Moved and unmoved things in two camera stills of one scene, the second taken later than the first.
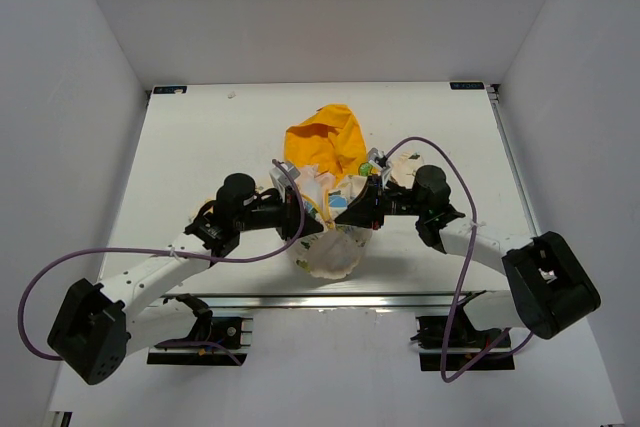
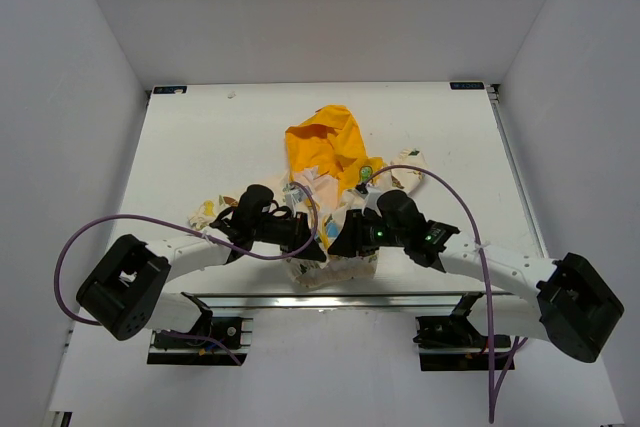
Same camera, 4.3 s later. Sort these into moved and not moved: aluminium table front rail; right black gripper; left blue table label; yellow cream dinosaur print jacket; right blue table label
Moved: right black gripper; yellow cream dinosaur print jacket
Not moved: left blue table label; right blue table label; aluminium table front rail
